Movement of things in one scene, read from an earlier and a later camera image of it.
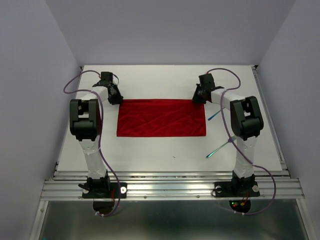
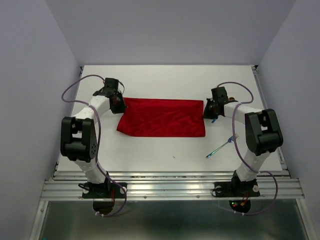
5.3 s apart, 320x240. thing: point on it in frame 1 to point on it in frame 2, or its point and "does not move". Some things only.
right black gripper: (195, 97) to (206, 114)
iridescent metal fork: (234, 137) does not move
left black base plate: (104, 190) does not move
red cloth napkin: (160, 117) does not move
